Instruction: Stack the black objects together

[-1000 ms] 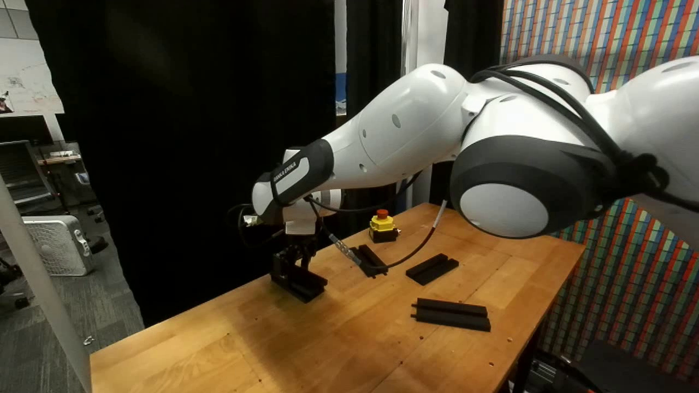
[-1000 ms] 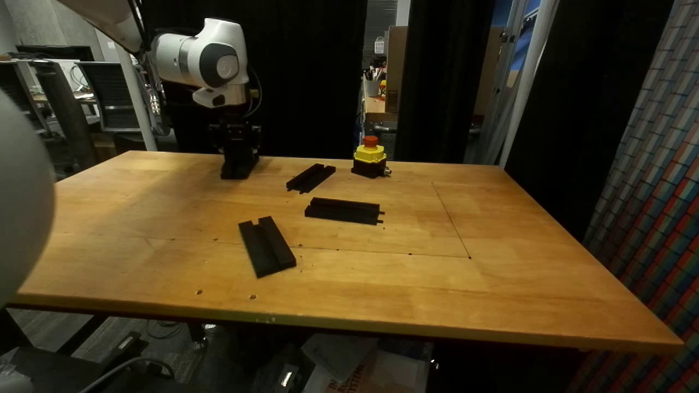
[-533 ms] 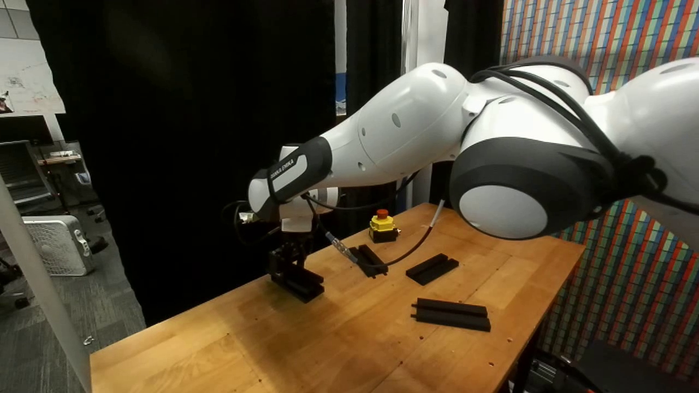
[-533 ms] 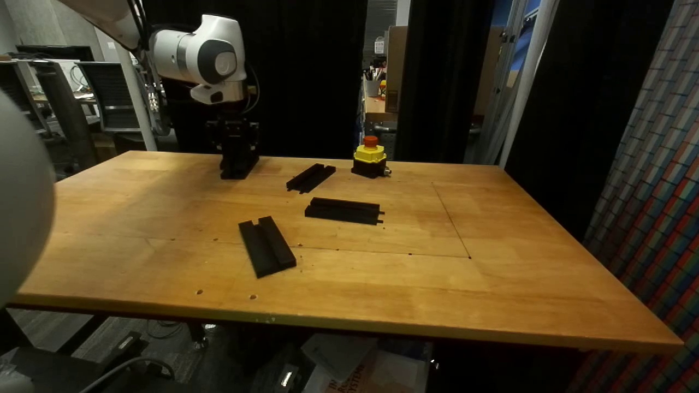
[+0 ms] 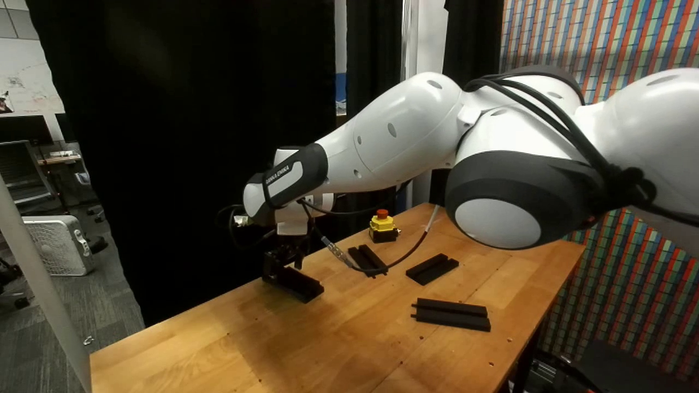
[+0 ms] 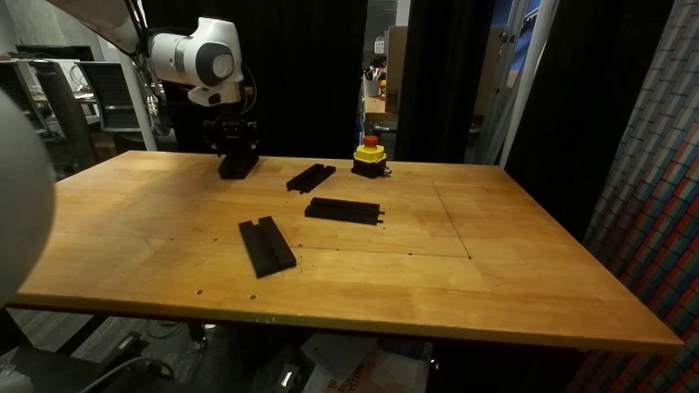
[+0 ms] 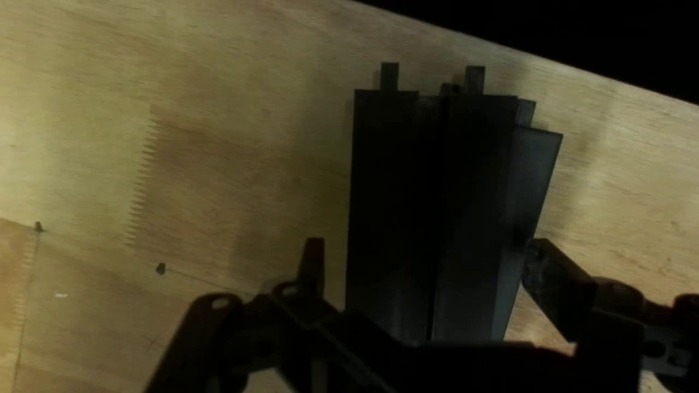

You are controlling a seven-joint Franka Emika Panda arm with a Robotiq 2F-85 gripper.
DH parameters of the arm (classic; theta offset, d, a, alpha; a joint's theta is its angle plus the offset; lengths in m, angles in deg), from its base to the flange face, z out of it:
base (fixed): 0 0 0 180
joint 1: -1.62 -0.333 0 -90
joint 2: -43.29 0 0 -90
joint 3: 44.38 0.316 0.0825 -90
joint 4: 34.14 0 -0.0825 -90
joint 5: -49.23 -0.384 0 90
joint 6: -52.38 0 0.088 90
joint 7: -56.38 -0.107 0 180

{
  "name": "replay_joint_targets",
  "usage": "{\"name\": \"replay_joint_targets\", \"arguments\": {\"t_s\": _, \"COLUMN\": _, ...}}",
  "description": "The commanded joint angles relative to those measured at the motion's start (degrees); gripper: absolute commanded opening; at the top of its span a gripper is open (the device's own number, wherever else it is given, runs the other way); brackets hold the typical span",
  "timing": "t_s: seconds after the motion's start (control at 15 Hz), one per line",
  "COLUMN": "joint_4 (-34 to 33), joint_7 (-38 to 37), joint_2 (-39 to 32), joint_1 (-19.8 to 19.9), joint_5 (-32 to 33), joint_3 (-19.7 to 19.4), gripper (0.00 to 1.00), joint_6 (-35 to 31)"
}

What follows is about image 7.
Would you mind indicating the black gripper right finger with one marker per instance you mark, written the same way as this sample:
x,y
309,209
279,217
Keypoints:
x,y
612,328

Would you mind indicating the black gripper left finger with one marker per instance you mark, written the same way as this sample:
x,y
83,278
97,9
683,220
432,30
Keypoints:
x,y
232,340

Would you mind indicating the black grooved track piece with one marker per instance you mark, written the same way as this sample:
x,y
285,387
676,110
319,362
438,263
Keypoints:
x,y
538,174
407,219

